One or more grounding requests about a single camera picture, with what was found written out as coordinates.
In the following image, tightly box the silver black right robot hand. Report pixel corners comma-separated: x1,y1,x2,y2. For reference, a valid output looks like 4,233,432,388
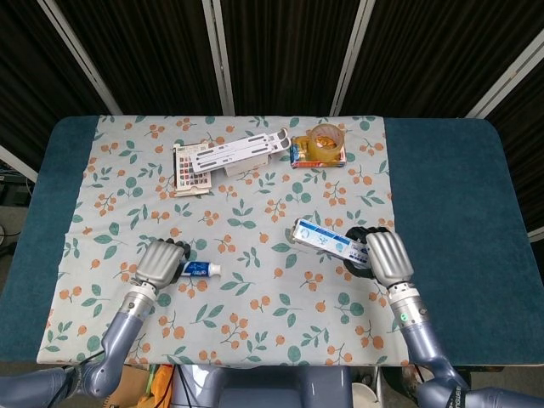
344,226,414,285

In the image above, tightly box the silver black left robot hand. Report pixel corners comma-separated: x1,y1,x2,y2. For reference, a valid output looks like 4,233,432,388
134,239,191,290

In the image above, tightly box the blue white toothpaste tube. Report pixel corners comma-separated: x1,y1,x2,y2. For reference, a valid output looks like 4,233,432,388
180,260,223,278

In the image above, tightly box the blue white toothpaste box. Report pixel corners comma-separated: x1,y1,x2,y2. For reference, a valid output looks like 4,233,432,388
291,217,370,264

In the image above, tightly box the colourful flat small box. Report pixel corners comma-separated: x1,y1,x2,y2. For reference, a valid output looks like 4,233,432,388
289,134,348,169

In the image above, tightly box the small white cardboard box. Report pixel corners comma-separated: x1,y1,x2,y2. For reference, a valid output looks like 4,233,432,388
224,152,273,179

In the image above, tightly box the teal table cover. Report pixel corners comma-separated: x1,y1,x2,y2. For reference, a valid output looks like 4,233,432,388
0,115,539,371

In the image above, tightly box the card with colourful squares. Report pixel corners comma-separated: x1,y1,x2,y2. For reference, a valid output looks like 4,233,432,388
172,143,213,199

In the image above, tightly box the orange fruit print tablecloth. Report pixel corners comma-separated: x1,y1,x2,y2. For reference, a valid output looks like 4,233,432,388
37,114,411,367

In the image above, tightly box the yellow packing tape roll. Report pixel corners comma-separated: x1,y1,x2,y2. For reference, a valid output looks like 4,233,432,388
306,124,345,161

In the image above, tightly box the orange yellow cloth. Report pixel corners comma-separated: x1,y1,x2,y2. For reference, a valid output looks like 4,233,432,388
142,365,173,408

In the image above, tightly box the white plastic folding stand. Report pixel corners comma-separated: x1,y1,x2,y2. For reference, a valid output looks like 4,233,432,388
186,126,293,174

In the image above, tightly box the grey-blue robot torso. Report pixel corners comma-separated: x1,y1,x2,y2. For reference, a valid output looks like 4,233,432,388
169,365,354,408

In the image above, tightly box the white screen frame post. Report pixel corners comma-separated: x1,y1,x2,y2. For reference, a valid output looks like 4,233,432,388
329,0,375,116
0,144,39,184
465,25,544,120
201,0,237,116
37,0,124,116

